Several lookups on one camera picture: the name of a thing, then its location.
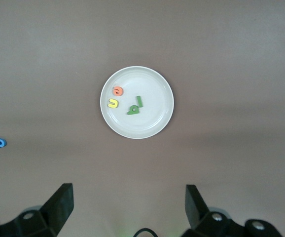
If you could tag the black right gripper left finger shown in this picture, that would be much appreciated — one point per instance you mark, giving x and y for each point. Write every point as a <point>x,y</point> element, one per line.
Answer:
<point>56,209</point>

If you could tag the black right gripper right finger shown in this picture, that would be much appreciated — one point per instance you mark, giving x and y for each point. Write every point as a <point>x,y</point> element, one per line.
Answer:
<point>194,209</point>

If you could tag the yellow foam letter n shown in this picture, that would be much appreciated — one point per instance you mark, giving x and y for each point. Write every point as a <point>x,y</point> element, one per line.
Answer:
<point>113,106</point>

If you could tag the green foam letter l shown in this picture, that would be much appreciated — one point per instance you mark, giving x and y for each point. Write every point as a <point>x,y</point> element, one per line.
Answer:
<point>139,101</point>

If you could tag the orange foam letter e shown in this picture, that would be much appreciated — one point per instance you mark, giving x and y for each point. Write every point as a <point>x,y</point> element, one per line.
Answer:
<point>114,91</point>

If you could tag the beige brown plate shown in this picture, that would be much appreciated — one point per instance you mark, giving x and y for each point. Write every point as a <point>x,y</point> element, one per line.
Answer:
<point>152,118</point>

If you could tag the brown table cover sheet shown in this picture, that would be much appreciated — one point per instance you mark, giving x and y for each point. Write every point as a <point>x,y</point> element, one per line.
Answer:
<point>206,49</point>

